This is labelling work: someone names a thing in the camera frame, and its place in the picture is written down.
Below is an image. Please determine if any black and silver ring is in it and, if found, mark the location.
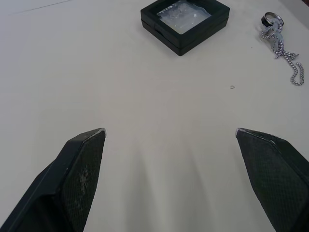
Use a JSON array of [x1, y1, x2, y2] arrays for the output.
[[261, 12, 285, 28]]

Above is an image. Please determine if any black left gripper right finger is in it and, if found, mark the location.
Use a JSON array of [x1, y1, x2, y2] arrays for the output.
[[235, 128, 309, 232]]

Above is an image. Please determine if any black square display case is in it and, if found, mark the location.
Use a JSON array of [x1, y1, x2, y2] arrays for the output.
[[140, 0, 230, 57]]

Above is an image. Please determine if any silver bead chain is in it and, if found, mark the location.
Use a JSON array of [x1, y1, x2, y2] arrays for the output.
[[260, 21, 305, 86]]

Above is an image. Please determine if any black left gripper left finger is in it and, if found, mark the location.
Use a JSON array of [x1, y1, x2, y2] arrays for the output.
[[0, 128, 107, 232]]

